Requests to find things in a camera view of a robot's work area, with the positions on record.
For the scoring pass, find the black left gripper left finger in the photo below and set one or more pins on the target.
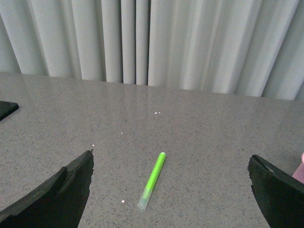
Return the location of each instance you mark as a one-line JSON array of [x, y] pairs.
[[59, 202]]

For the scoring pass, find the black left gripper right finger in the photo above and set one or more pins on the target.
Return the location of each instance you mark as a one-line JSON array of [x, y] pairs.
[[279, 196]]

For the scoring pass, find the pink mesh cup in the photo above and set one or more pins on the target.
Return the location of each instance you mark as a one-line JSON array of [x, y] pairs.
[[299, 173]]

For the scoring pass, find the green highlighter pen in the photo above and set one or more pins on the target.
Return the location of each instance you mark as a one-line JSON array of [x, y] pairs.
[[149, 187]]

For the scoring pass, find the black flat object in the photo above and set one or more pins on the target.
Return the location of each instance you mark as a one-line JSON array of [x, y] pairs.
[[7, 108]]

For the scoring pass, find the white pleated curtain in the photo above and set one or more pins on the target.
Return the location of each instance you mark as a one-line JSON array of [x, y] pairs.
[[242, 47]]

